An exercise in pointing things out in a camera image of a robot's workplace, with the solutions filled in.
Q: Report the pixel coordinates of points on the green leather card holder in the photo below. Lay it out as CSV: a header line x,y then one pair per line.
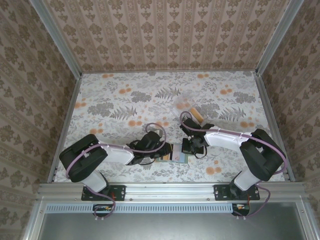
x,y
185,158

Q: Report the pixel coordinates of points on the white pink credit card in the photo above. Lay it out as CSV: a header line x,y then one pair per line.
x,y
177,153

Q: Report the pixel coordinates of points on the orange credit card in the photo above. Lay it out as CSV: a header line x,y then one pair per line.
x,y
196,114

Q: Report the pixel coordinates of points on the clear plastic card box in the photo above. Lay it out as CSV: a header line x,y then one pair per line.
x,y
182,102

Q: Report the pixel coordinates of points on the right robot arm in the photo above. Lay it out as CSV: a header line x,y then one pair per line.
x,y
262,160

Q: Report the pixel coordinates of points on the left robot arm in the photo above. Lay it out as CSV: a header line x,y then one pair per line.
x,y
82,160

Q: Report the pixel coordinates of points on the grey metal panel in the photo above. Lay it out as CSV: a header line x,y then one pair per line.
x,y
170,227

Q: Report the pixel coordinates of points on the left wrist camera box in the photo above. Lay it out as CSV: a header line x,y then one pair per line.
x,y
151,140

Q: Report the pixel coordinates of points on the long aluminium table rail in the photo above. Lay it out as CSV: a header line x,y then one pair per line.
x,y
170,191

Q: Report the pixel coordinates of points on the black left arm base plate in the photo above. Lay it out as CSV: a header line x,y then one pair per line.
x,y
117,192

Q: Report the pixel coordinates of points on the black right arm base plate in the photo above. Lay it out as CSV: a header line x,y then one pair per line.
x,y
221,192

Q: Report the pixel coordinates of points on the aluminium side rail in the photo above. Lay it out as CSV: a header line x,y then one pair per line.
x,y
66,125
269,112

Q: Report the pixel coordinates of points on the aluminium frame post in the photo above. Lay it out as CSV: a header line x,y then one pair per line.
x,y
58,37
278,37

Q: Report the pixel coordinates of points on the aluminium lower frame rail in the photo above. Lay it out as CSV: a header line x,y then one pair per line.
x,y
305,222
33,222

